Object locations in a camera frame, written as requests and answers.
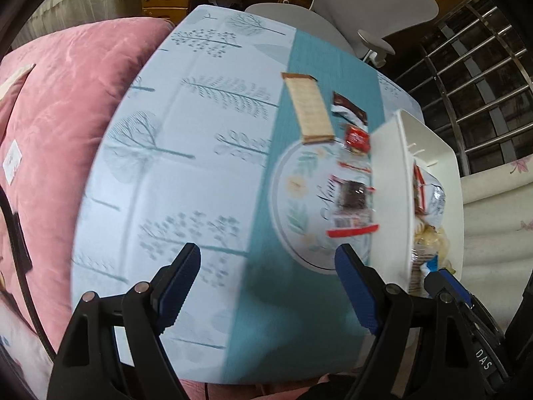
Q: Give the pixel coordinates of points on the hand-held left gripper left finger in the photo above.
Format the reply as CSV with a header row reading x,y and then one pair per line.
x,y
179,293

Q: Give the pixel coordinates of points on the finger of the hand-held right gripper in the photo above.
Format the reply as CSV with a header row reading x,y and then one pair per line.
x,y
454,285

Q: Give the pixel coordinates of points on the beige cracker packet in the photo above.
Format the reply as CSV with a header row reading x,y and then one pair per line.
x,y
310,108

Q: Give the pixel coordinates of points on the white plastic basket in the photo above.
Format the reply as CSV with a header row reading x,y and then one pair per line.
x,y
391,200

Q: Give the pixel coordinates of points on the dark brown snack packet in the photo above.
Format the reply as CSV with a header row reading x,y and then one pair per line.
x,y
352,110

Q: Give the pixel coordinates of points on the cream padded floral cushion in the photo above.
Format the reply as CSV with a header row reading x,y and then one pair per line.
x,y
499,216

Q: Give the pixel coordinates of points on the yellow crumbly cake packet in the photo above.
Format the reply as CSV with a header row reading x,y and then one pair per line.
x,y
431,237

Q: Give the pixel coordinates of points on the pink blanket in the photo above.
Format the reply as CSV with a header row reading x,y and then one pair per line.
x,y
62,104

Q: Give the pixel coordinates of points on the metal window grille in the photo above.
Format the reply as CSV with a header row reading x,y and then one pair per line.
x,y
474,71

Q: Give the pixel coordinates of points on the red cookie clear packet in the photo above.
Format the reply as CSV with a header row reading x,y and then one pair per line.
x,y
357,139

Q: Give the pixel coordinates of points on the brownie packet with red ends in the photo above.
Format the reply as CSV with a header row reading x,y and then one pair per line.
x,y
354,200

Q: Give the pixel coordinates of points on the grey office chair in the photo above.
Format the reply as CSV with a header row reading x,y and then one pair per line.
x,y
374,4

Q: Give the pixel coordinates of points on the white lace cloth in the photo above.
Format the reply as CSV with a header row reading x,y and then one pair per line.
x,y
83,0

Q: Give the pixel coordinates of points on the large beige cake clear packet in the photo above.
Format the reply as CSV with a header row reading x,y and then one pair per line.
x,y
418,273

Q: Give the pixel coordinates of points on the silver foil snack packet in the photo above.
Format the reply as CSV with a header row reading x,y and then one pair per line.
x,y
433,196

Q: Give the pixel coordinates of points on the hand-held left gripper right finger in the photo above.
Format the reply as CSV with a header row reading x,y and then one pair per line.
x,y
360,296

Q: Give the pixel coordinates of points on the tree print blue tablecloth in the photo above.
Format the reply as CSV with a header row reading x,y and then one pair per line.
x,y
187,175

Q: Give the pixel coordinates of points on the white fabric label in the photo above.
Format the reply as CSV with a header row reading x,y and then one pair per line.
x,y
11,161

